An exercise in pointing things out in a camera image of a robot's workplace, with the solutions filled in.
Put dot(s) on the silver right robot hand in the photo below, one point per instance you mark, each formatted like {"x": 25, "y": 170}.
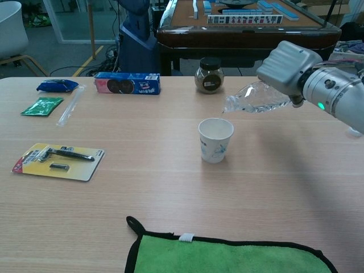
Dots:
{"x": 287, "y": 69}

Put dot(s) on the transparent plastic bottle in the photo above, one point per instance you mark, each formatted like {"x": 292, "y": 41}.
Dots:
{"x": 250, "y": 99}

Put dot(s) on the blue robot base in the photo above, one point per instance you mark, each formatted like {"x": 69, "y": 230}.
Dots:
{"x": 136, "y": 48}

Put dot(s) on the white paper cup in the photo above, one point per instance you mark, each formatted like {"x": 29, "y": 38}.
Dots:
{"x": 214, "y": 142}

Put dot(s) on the blue backed mahjong tile row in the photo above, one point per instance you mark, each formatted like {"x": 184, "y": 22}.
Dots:
{"x": 265, "y": 5}
{"x": 241, "y": 12}
{"x": 287, "y": 12}

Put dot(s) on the mahjong tile row showing faces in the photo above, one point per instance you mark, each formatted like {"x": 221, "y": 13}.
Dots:
{"x": 244, "y": 19}

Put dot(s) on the brown mahjong table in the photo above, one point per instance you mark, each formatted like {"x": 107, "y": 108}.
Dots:
{"x": 227, "y": 39}

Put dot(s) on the black tripod stand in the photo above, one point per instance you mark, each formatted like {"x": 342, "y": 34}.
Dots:
{"x": 330, "y": 14}

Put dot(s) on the glass jar black lid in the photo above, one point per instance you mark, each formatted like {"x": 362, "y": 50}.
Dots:
{"x": 209, "y": 79}

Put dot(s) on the blue cookie box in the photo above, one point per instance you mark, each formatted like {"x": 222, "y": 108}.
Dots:
{"x": 128, "y": 84}

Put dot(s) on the green cloth black trim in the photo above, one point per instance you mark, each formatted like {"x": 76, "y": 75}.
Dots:
{"x": 227, "y": 256}

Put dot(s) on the straw in clear wrapper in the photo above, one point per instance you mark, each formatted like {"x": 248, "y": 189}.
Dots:
{"x": 69, "y": 106}

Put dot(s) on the blue snack packet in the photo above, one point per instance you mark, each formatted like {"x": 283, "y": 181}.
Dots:
{"x": 57, "y": 86}

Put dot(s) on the green sachet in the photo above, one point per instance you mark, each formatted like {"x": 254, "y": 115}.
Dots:
{"x": 42, "y": 106}

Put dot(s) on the razor in yellow blister pack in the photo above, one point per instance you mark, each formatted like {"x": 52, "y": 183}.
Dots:
{"x": 57, "y": 167}

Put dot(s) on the white chair wooden legs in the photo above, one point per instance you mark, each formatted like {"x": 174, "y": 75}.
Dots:
{"x": 10, "y": 31}

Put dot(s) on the wooden post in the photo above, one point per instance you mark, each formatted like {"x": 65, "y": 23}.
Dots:
{"x": 91, "y": 28}

